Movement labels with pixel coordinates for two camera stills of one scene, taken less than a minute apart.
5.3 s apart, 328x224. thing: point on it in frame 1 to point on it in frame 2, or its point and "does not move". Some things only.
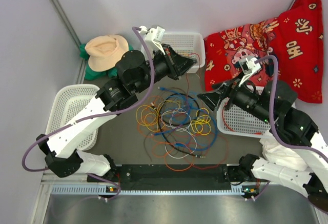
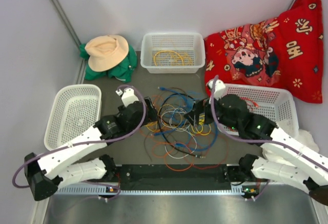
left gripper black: [178, 65] to [151, 115]
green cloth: [93, 75] does not move
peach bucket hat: [105, 52] does not move
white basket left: [68, 99] does not move
